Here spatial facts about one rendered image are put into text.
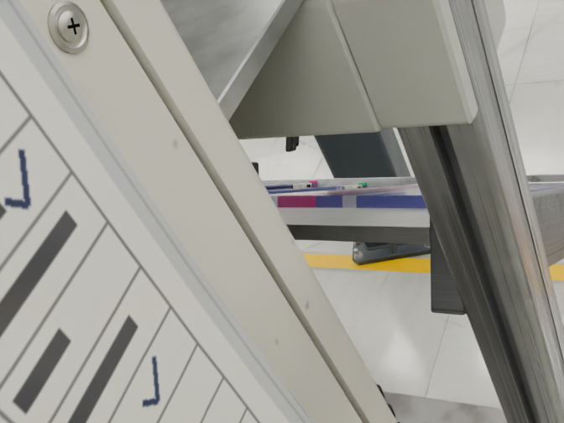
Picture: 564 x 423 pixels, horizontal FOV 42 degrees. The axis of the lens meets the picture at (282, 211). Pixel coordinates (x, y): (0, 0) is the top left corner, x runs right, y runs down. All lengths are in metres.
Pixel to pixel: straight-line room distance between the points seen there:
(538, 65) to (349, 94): 2.32
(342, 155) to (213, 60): 1.63
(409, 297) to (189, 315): 1.80
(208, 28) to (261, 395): 0.14
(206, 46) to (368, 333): 1.72
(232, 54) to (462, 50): 0.09
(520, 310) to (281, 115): 0.17
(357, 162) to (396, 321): 0.43
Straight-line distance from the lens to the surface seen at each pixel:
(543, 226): 0.62
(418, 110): 0.31
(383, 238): 0.44
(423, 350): 1.88
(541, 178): 1.12
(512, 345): 0.46
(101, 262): 0.18
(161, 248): 0.19
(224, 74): 0.25
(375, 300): 2.02
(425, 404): 1.06
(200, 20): 0.29
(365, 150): 1.87
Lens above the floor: 1.50
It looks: 38 degrees down
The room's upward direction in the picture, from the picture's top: 29 degrees counter-clockwise
